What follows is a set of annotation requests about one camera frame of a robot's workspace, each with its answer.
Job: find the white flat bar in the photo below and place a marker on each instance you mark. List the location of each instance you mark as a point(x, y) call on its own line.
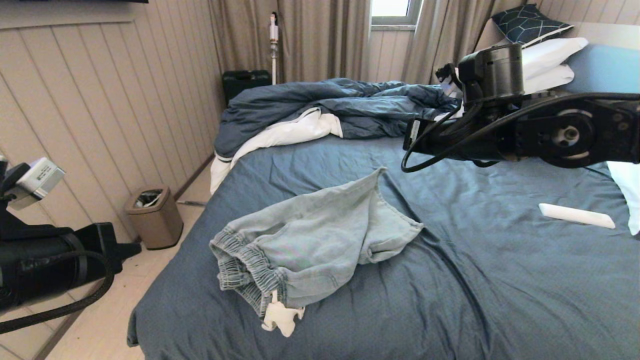
point(577, 216)

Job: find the black wall television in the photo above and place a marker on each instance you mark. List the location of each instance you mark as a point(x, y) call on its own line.
point(75, 1)

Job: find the light blue denim shorts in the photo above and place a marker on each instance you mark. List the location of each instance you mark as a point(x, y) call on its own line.
point(310, 245)

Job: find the black hard case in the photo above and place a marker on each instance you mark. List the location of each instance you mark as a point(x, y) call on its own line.
point(245, 84)

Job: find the grey framed window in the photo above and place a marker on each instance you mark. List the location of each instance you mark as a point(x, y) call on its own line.
point(392, 7)

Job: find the brown trash bin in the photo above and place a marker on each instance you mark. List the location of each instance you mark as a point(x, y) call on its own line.
point(157, 226)

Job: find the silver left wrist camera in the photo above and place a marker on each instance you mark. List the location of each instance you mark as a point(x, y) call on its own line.
point(35, 181)

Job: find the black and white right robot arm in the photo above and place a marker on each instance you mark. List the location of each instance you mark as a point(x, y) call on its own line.
point(575, 132)

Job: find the white bed linen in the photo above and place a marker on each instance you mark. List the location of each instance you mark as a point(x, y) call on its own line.
point(290, 132)

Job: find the large white pillow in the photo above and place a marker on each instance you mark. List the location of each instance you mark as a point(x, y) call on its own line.
point(550, 52)

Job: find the dark blue crumpled duvet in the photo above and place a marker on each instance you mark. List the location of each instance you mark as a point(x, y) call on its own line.
point(325, 107)

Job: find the bed with blue sheet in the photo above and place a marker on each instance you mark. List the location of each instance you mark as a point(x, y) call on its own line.
point(475, 300)

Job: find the light blue headboard pad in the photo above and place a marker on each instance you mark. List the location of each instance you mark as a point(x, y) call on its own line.
point(607, 70)

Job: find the beige curtain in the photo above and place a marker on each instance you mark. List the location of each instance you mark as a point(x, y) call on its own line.
point(320, 39)
point(435, 35)

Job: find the white stick vacuum cleaner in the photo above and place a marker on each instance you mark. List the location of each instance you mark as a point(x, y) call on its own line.
point(273, 34)

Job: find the beige bed headboard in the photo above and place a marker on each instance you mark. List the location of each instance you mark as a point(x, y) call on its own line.
point(615, 32)

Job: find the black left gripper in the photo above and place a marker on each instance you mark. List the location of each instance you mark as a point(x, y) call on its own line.
point(45, 265)

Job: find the dark patterned cushion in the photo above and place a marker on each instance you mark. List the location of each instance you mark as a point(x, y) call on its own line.
point(527, 24)

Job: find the black and white bin bag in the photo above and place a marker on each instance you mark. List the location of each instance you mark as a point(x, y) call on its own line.
point(148, 199)

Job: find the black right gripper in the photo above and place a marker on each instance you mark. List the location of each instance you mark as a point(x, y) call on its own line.
point(465, 140)

